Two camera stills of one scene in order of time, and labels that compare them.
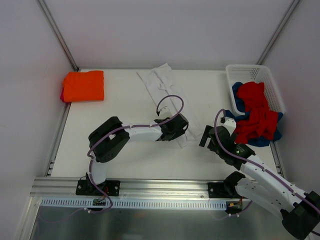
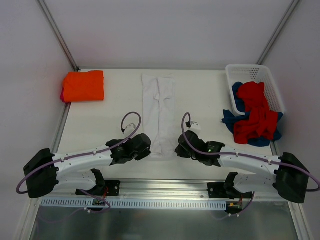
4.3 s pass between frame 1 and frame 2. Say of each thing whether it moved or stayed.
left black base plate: stayed
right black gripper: moved
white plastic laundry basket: stayed
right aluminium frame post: stayed
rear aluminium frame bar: stayed
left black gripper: moved
